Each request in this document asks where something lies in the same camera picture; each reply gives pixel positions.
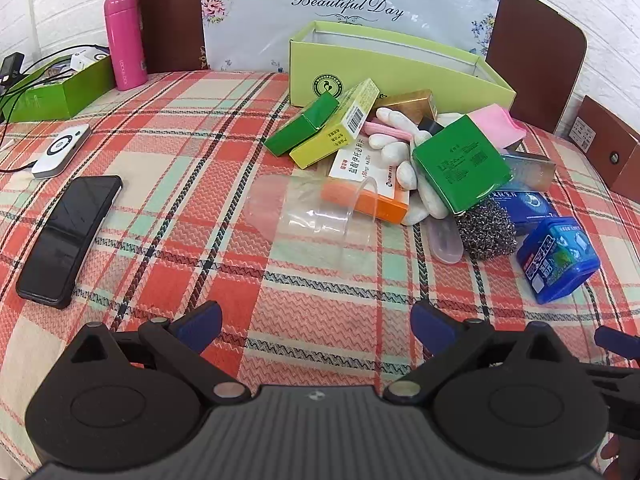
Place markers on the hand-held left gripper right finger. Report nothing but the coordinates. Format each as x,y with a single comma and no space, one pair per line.
431,322

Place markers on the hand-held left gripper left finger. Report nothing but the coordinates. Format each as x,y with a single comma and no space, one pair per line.
200,322

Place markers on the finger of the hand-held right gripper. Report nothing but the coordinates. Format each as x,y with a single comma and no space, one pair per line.
617,340

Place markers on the yellow-green medicine box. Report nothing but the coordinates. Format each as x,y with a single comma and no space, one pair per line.
335,132

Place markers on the gold box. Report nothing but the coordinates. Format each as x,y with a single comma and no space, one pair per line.
410,102

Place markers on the light green box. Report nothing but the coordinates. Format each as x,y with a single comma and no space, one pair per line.
380,72

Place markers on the person's right hand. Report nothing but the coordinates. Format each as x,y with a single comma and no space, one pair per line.
613,460

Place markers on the clear plastic spoon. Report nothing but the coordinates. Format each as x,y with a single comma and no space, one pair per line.
444,245

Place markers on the blue plastic container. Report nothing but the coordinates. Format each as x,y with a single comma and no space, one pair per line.
557,260

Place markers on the steel wool scrubber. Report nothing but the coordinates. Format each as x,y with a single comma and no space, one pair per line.
487,232

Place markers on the orange and white medicine box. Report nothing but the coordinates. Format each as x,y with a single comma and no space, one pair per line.
385,195

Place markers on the blue medicine box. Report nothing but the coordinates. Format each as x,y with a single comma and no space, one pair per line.
532,210

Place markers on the plaid bed sheet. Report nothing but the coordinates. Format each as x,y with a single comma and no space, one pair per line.
190,170

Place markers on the clear plastic cup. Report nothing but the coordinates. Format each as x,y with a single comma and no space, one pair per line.
315,220

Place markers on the black smartphone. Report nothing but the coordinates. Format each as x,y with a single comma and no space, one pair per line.
67,240

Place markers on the green square box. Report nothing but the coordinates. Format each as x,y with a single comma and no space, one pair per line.
460,165

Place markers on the white glove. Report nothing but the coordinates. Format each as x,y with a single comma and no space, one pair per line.
397,152

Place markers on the brown cardboard box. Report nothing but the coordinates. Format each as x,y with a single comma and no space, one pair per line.
607,145

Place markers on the black tape roll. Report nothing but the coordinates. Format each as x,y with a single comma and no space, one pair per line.
429,126

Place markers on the pink cloth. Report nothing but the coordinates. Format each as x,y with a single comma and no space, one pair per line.
497,122

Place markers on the dark green small box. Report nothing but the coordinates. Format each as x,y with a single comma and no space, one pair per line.
297,130

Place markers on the white power bank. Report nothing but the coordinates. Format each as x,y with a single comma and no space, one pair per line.
61,151

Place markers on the green box with accessories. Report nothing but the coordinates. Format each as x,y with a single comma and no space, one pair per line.
60,95

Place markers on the white charger plug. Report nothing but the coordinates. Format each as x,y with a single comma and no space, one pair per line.
85,59

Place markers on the pink thermos bottle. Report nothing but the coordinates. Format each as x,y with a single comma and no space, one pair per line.
125,40

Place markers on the brown wooden headboard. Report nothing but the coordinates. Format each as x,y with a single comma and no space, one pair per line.
537,50

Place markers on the small black device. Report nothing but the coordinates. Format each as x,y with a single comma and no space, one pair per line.
9,71

